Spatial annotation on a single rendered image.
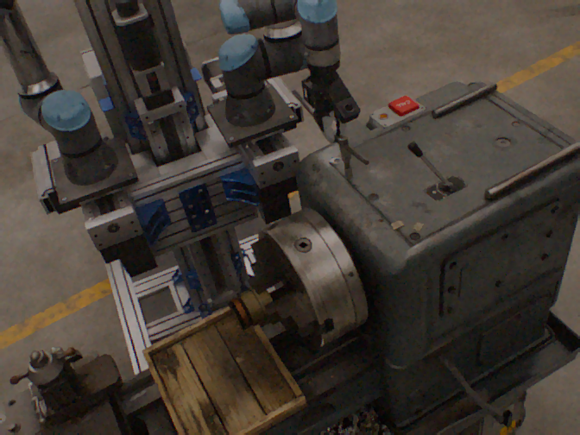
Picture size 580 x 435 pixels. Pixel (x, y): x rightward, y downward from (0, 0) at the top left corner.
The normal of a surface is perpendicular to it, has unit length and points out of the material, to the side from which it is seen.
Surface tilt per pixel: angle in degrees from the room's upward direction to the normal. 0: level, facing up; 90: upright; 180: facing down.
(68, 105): 8
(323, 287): 50
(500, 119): 0
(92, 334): 0
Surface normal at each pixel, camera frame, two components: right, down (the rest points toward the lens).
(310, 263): 0.10, -0.36
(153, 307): -0.14, -0.70
